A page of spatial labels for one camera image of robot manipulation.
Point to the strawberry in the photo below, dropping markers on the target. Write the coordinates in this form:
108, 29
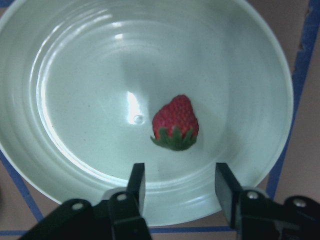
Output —
175, 126

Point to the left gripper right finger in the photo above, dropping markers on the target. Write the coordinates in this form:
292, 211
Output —
245, 210

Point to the light green plate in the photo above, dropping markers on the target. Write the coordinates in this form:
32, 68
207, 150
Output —
81, 80

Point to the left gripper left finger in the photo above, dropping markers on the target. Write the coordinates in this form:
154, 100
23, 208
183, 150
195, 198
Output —
125, 208

